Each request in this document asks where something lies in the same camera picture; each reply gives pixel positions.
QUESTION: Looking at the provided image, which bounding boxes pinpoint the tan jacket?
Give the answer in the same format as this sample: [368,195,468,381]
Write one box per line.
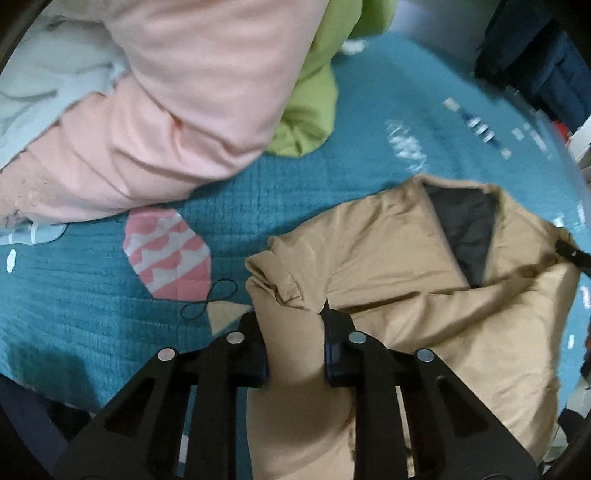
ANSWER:
[245,174,581,480]

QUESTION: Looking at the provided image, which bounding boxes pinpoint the green garment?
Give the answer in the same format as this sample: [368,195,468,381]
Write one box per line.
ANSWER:
[267,0,399,157]

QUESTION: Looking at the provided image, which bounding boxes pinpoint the dark blue clothes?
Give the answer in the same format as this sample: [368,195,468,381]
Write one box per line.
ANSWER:
[475,0,591,134]

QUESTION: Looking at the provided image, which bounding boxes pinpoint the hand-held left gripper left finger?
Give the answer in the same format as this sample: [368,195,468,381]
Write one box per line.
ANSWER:
[52,312,270,480]

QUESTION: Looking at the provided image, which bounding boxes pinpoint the black hair tie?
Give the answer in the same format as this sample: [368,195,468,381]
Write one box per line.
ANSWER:
[180,278,239,320]

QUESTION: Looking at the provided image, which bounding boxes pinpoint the teal printed blanket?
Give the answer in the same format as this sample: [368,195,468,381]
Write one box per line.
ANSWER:
[0,32,591,416]

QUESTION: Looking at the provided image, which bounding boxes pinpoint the light blue garment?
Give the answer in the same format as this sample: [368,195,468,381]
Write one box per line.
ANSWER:
[0,14,130,169]

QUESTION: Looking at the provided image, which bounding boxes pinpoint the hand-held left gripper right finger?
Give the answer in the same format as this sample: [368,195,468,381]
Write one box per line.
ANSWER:
[320,305,542,480]

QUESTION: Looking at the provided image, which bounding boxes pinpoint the pink garment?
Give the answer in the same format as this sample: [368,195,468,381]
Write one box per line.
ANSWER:
[0,0,329,223]

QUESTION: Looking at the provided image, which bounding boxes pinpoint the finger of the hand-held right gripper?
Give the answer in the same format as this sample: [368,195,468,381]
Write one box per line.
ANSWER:
[554,237,591,278]

